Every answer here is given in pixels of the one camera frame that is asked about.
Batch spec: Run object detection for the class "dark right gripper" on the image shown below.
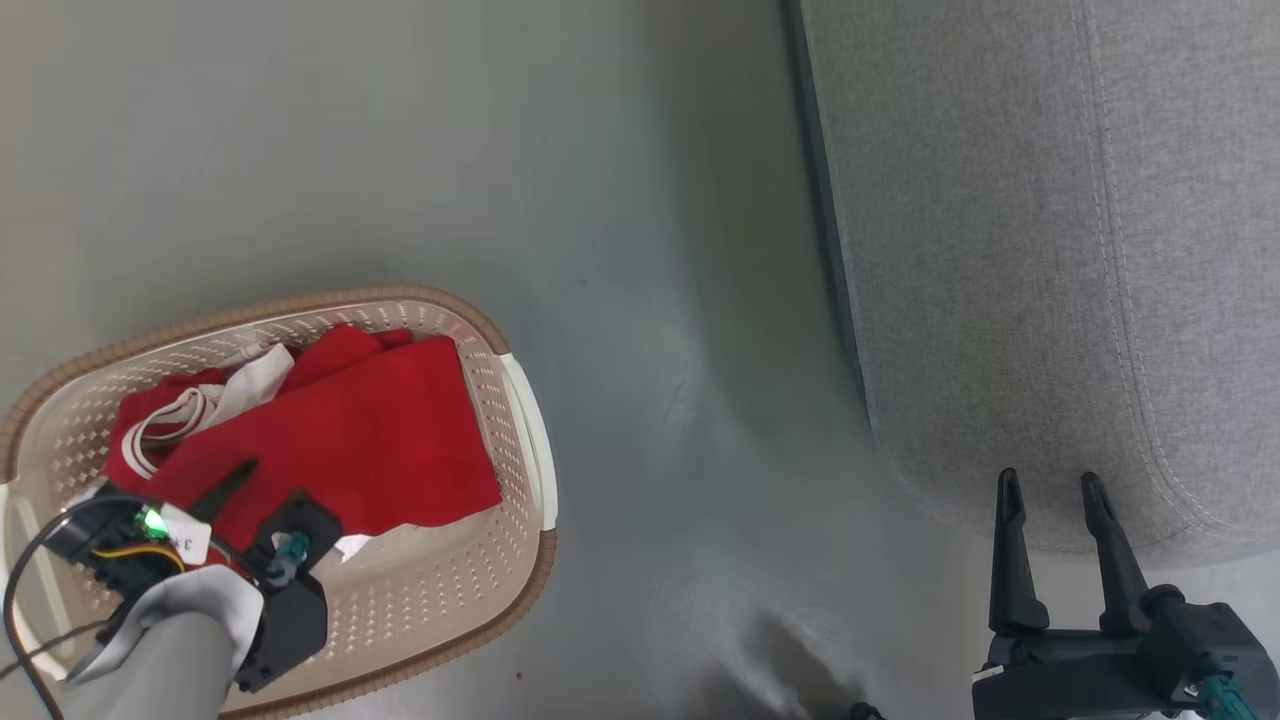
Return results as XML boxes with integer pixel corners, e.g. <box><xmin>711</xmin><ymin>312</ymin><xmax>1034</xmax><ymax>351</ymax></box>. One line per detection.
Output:
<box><xmin>972</xmin><ymin>468</ymin><xmax>1280</xmax><ymax>720</ymax></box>

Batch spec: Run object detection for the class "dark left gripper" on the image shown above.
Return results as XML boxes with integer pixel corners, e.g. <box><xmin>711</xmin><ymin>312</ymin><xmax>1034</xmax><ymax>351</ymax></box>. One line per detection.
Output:
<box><xmin>190</xmin><ymin>459</ymin><xmax>343</xmax><ymax>693</ymax></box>

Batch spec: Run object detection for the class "plain red cloth garment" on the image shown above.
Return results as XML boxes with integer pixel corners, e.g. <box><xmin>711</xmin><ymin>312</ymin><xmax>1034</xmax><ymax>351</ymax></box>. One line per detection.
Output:
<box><xmin>150</xmin><ymin>325</ymin><xmax>503</xmax><ymax>583</ymax></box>

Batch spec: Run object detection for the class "cream perforated basket brown rim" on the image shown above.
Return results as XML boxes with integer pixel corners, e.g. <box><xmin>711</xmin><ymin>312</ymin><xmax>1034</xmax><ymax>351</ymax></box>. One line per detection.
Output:
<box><xmin>0</xmin><ymin>285</ymin><xmax>558</xmax><ymax>720</ymax></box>

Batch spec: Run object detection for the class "white paper label tag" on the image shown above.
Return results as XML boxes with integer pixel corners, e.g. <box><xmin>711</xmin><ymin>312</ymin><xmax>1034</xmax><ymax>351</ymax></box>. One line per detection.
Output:
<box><xmin>160</xmin><ymin>505</ymin><xmax>212</xmax><ymax>563</ymax></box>

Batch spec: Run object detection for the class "teal connector on left gripper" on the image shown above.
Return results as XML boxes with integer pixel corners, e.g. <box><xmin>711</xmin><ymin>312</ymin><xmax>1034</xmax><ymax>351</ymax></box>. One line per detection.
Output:
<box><xmin>268</xmin><ymin>530</ymin><xmax>312</xmax><ymax>587</ymax></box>

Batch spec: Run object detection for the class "teal connector on gripper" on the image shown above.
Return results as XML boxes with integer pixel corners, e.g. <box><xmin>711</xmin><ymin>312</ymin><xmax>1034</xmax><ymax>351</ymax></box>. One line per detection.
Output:
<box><xmin>1195</xmin><ymin>675</ymin><xmax>1261</xmax><ymax>720</ymax></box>
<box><xmin>268</xmin><ymin>530</ymin><xmax>312</xmax><ymax>587</ymax></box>

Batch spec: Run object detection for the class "teal connector on right gripper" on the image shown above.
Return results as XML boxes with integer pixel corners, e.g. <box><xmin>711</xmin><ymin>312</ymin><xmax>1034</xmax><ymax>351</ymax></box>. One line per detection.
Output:
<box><xmin>1195</xmin><ymin>675</ymin><xmax>1261</xmax><ymax>720</ymax></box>

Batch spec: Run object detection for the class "grey fabric sofa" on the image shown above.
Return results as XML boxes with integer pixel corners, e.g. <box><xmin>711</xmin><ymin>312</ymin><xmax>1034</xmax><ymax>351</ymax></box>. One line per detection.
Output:
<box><xmin>783</xmin><ymin>0</ymin><xmax>1280</xmax><ymax>569</ymax></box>

